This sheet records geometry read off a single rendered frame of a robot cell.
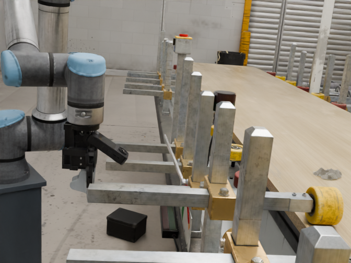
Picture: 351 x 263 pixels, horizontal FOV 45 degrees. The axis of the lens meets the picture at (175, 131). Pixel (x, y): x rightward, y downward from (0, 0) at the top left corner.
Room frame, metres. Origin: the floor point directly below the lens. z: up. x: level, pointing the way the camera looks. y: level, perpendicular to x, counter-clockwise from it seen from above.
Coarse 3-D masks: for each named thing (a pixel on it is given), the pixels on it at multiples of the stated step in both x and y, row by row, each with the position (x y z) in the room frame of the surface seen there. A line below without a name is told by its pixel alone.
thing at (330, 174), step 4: (320, 168) 1.15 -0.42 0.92; (316, 172) 1.15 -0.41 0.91; (320, 172) 1.14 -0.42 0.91; (324, 172) 1.14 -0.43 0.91; (328, 172) 1.14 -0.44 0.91; (332, 172) 1.14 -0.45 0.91; (336, 172) 1.14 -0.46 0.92; (340, 172) 1.16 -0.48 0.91; (324, 176) 1.11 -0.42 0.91; (328, 176) 1.11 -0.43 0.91; (332, 176) 1.11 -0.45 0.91; (336, 176) 1.13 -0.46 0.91; (340, 176) 1.14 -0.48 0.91
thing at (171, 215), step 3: (168, 207) 1.27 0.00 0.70; (171, 207) 1.27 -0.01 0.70; (168, 210) 1.24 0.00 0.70; (171, 210) 1.25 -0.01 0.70; (168, 213) 1.22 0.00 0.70; (171, 213) 1.22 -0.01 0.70; (168, 216) 1.21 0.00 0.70; (171, 216) 1.21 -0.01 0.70; (171, 219) 1.19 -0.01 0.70; (171, 222) 1.16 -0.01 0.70; (174, 222) 1.17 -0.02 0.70; (171, 225) 1.14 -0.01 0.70; (174, 225) 1.15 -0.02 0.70; (171, 228) 1.13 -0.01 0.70; (174, 228) 1.13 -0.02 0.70
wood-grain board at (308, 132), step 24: (216, 72) 3.36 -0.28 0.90; (240, 72) 3.50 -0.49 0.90; (264, 72) 3.65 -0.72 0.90; (240, 96) 2.35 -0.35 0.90; (264, 96) 2.42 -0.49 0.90; (288, 96) 2.49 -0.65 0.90; (312, 96) 2.57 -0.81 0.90; (240, 120) 1.75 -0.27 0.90; (264, 120) 1.79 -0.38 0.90; (288, 120) 1.83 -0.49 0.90; (312, 120) 1.88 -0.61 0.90; (336, 120) 1.92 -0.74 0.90; (240, 144) 1.42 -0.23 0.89; (288, 144) 1.44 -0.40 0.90; (312, 144) 1.47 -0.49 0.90; (336, 144) 1.50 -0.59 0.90; (288, 168) 1.18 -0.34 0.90; (312, 168) 1.20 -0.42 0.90; (336, 168) 1.22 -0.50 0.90; (288, 216) 0.91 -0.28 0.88
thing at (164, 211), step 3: (162, 207) 1.26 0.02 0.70; (165, 207) 1.27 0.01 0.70; (162, 210) 1.24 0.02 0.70; (165, 210) 1.24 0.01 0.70; (162, 213) 1.22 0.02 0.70; (165, 213) 1.22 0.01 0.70; (162, 216) 1.20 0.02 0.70; (165, 216) 1.20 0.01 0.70; (162, 219) 1.18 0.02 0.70; (165, 219) 1.18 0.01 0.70; (162, 222) 1.16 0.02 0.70; (165, 222) 1.16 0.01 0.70; (168, 222) 1.16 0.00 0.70; (165, 225) 1.14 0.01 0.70; (168, 225) 1.14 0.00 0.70; (165, 228) 1.13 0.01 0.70; (168, 228) 1.13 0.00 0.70
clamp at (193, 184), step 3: (189, 177) 1.12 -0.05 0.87; (189, 180) 1.10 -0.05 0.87; (189, 183) 1.10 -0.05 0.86; (192, 183) 1.07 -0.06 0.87; (195, 183) 1.08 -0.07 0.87; (198, 183) 1.08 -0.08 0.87; (192, 186) 1.05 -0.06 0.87; (195, 186) 1.05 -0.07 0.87; (198, 186) 1.06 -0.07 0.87; (192, 207) 1.01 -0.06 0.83; (195, 207) 1.02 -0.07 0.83; (198, 207) 1.02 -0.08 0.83
